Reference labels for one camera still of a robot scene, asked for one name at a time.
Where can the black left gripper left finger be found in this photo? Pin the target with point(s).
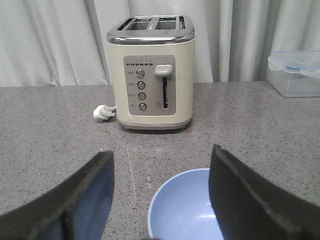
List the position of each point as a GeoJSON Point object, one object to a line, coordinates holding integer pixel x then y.
{"type": "Point", "coordinates": [77, 209]}

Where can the cream white toaster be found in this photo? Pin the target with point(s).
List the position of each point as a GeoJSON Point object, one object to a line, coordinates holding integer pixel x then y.
{"type": "Point", "coordinates": [151, 67]}

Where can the light blue bowl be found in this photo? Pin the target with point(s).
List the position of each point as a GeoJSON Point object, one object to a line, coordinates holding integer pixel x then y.
{"type": "Point", "coordinates": [181, 209]}

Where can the clear plastic food container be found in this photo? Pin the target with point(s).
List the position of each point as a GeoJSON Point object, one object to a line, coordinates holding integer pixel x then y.
{"type": "Point", "coordinates": [295, 74]}

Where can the grey white curtain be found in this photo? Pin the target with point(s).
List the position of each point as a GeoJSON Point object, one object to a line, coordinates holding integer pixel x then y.
{"type": "Point", "coordinates": [63, 42]}

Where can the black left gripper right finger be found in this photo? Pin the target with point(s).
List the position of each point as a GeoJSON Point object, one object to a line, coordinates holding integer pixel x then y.
{"type": "Point", "coordinates": [249, 207]}

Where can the white toaster power plug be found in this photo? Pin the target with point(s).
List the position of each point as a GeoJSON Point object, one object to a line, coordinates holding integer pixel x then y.
{"type": "Point", "coordinates": [104, 112]}

